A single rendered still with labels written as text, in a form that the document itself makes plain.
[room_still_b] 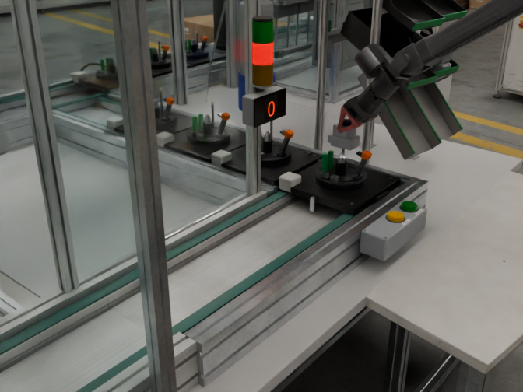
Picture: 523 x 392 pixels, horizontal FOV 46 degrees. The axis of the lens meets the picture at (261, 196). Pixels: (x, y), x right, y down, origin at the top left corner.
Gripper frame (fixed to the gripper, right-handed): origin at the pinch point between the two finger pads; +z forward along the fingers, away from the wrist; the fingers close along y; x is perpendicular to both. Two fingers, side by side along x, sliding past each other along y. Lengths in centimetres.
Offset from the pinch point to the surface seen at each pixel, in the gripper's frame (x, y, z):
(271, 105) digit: -13.0, 19.1, -0.7
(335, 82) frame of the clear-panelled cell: -34, -86, 49
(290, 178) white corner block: 1.3, 11.3, 16.1
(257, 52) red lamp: -22.8, 21.5, -9.4
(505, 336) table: 59, 23, -13
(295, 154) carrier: -6.7, -7.2, 25.1
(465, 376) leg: 61, 31, -5
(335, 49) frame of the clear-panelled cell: -44, -86, 39
